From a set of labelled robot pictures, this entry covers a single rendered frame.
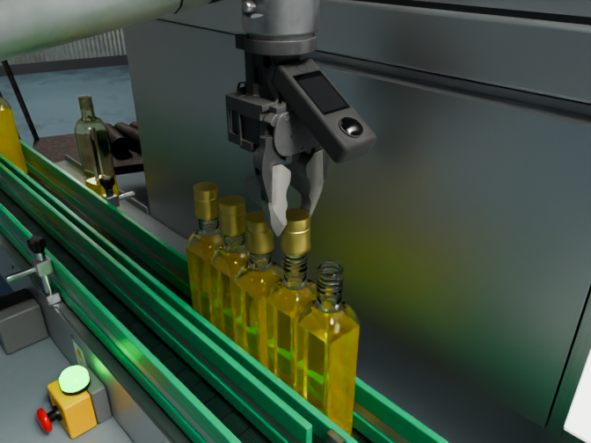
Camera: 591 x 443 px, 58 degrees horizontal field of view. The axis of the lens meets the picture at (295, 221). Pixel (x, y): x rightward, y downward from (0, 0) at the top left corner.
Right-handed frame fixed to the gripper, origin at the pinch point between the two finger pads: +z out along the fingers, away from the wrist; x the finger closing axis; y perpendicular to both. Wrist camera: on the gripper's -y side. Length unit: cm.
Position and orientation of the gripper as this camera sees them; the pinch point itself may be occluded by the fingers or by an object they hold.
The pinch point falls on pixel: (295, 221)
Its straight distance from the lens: 60.1
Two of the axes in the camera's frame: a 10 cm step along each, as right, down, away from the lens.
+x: -7.3, 3.2, -6.0
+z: 0.0, 8.8, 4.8
